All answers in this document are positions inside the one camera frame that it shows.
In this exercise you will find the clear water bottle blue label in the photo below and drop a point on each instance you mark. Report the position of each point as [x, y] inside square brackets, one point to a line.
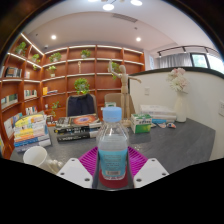
[112, 155]

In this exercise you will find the stack of dark books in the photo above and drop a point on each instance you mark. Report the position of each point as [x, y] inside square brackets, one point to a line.
[78, 125]

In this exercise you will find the grey window curtain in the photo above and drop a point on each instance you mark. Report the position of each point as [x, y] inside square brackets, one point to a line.
[175, 60]

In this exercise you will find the cream ceramic mug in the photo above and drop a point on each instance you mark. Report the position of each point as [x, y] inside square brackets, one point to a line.
[35, 156]

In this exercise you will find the tan chair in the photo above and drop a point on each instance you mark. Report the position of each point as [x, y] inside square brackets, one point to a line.
[113, 97]

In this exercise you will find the black ceiling track rail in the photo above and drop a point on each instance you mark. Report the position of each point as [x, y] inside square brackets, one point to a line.
[186, 48]

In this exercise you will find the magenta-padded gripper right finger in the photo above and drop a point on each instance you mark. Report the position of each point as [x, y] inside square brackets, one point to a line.
[151, 170]

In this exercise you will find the ceiling air vent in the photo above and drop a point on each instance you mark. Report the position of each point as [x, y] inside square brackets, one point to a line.
[125, 17]

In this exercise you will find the recessed round ceiling light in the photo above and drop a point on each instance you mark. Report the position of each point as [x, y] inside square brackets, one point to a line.
[138, 39]
[53, 37]

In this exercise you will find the white wall socket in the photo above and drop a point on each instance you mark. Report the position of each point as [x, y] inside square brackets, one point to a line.
[221, 108]
[147, 91]

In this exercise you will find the tall green white carton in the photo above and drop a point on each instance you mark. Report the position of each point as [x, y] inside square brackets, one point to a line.
[110, 104]

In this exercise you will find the chair with dark jacket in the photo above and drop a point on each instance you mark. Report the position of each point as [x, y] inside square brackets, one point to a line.
[80, 105]

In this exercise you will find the branched ceiling lamp round lights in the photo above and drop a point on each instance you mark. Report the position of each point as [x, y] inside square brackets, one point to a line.
[108, 6]

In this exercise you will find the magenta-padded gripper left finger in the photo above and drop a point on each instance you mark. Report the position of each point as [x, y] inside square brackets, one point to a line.
[73, 170]

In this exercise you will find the wooden shelf unit with books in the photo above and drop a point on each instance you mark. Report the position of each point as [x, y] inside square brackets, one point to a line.
[90, 70]

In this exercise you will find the stack of colourful books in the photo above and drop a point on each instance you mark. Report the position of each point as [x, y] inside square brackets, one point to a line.
[30, 133]

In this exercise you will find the wooden artist mannequin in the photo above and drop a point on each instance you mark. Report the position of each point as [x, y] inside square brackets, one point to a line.
[124, 83]

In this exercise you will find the green white box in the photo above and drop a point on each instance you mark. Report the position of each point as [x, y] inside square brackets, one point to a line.
[141, 124]

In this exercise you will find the white vase with pale flowers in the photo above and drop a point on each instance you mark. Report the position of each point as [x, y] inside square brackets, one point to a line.
[180, 108]

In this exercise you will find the window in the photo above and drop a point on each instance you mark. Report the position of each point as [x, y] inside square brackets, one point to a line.
[208, 61]

